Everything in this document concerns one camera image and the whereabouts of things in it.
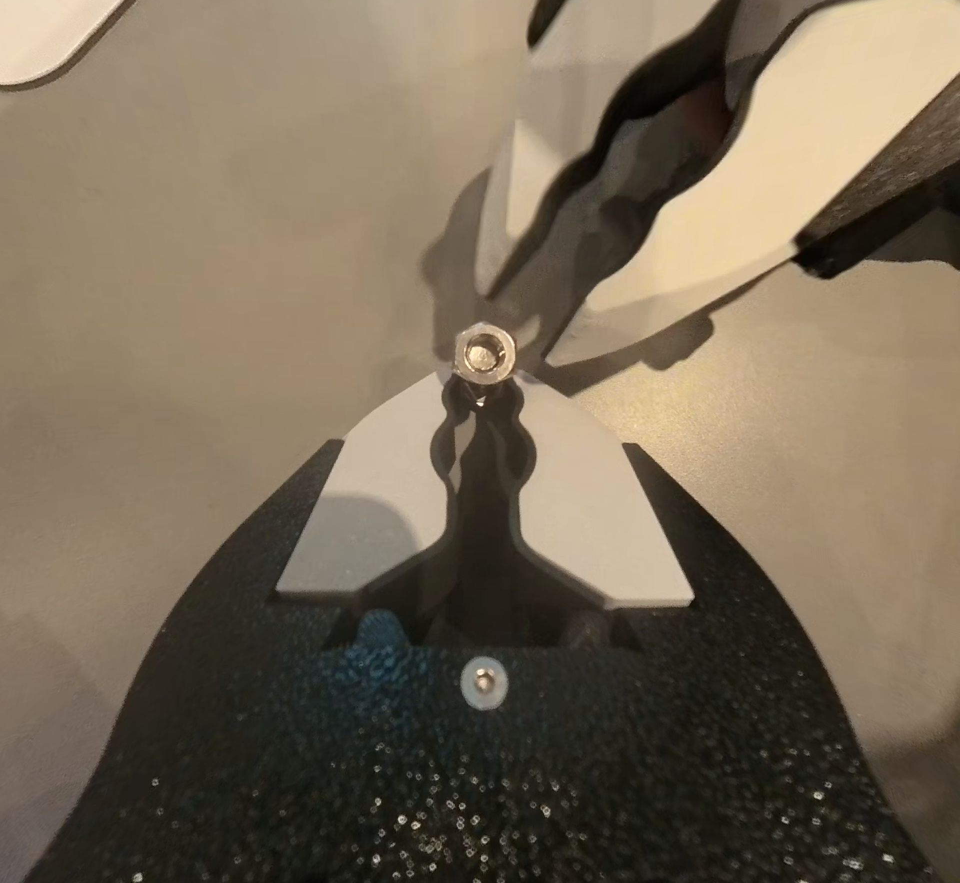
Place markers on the silver hex nut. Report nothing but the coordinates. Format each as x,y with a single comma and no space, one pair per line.
461,365

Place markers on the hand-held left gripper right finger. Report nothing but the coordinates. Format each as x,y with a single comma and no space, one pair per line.
592,508

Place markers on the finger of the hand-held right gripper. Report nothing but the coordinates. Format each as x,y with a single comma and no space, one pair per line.
600,20
787,148

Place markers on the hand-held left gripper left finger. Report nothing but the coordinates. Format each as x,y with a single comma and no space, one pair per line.
375,493

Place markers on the silver metal bolt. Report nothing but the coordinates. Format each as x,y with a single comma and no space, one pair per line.
480,356

